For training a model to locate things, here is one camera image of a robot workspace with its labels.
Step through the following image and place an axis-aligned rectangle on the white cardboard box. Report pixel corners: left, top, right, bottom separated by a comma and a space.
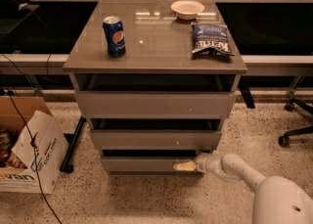
0, 96, 68, 194

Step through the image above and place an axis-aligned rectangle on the grey drawer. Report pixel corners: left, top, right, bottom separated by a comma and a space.
74, 91, 236, 119
101, 157, 199, 174
90, 130, 221, 150

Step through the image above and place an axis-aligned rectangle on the grey drawer cabinet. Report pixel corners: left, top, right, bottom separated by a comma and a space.
63, 0, 247, 179

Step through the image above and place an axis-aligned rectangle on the black table leg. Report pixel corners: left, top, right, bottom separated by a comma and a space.
60, 117, 86, 173

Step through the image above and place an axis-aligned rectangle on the black office chair base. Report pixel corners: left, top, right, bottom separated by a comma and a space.
278, 97, 313, 148

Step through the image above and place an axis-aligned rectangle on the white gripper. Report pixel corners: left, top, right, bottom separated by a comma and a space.
173, 153, 219, 173

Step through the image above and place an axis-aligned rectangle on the black cable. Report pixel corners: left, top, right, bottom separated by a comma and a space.
0, 53, 63, 224

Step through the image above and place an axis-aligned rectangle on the blue Kettle chips bag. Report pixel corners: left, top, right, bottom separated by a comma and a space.
191, 22, 234, 56

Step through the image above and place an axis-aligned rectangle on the white bowl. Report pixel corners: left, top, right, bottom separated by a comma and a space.
171, 0, 204, 21

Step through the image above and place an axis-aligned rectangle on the grey bottom drawer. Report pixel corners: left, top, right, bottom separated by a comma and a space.
101, 157, 199, 174

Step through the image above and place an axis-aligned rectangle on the blue Pepsi can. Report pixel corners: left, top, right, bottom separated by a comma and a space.
103, 16, 126, 57

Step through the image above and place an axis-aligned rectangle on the grey middle drawer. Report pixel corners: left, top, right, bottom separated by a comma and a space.
90, 130, 221, 150

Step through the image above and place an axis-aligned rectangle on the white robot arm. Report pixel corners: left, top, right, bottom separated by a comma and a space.
173, 153, 313, 224

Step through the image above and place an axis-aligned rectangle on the grey top drawer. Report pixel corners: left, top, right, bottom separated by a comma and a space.
74, 91, 236, 119

